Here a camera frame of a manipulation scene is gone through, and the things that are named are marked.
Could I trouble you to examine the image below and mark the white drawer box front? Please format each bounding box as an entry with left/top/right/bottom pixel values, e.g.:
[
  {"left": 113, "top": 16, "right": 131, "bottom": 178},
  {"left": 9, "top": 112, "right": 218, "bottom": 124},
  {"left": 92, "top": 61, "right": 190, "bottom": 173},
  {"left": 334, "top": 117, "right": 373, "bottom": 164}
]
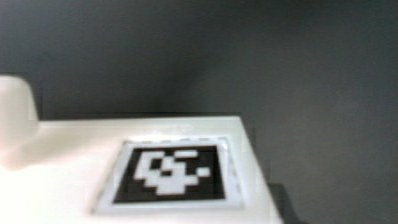
[{"left": 0, "top": 74, "right": 309, "bottom": 224}]

